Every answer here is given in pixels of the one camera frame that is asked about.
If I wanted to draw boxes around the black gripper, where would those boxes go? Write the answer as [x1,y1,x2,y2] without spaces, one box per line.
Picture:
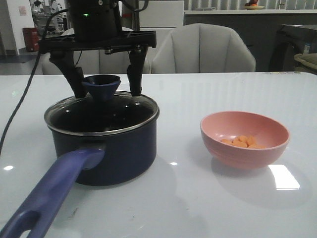
[39,0,157,98]

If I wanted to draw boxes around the glass lid with blue knob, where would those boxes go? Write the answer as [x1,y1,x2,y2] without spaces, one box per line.
[44,74,159,136]

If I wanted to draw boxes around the pink plastic bowl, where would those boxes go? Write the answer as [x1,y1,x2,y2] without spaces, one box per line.
[200,111,290,169]

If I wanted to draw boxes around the orange ham slices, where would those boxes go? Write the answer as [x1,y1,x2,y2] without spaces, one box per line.
[220,135,266,149]

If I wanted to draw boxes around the left grey upholstered chair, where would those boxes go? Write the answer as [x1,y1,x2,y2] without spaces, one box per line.
[41,27,151,75]

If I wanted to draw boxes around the grey upholstered chair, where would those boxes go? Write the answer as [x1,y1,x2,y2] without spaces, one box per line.
[41,27,151,75]
[151,23,256,74]

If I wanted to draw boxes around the red trash bin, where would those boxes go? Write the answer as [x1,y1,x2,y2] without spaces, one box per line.
[22,27,39,52]

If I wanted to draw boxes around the white cabinet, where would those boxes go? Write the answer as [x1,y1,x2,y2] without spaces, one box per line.
[118,0,184,62]

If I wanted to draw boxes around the right grey upholstered chair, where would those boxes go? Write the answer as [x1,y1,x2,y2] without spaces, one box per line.
[151,23,256,74]

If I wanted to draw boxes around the dark blue saucepan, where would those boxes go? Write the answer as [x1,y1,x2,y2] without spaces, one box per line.
[0,119,157,238]

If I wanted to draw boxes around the fruit plate on counter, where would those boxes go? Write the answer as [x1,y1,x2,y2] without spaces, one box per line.
[244,0,265,10]

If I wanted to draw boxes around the dark grey counter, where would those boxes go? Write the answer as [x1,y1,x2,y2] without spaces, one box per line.
[184,9,317,71]

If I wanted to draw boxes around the dark glossy side table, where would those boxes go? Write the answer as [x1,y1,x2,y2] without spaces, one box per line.
[268,24,317,71]

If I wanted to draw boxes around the beige cushion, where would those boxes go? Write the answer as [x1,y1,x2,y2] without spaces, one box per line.
[294,53,317,75]

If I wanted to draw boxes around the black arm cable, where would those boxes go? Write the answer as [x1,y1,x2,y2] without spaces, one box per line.
[0,8,70,156]

